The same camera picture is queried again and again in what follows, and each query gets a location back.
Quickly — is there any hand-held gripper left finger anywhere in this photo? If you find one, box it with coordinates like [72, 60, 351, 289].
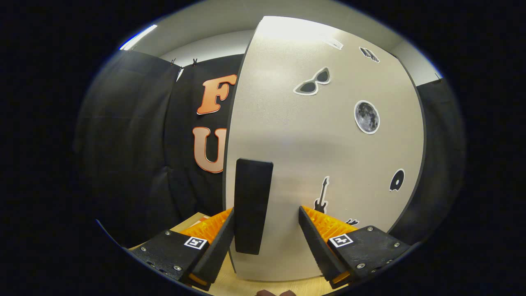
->
[125, 207, 235, 291]

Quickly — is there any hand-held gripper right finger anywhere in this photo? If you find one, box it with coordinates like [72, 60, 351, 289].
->
[298, 206, 413, 289]

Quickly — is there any black door handle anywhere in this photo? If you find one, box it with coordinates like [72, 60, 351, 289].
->
[233, 158, 274, 255]

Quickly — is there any beige shoe cabinet door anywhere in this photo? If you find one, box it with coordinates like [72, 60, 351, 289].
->
[223, 16, 426, 282]

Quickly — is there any beige orange cover book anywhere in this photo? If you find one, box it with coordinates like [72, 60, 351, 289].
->
[181, 212, 212, 231]

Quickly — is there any black backdrop cloth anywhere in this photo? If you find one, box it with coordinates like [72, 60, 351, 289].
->
[74, 49, 467, 247]

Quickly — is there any narrow ceiling light panel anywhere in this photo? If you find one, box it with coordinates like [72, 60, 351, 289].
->
[119, 25, 158, 51]

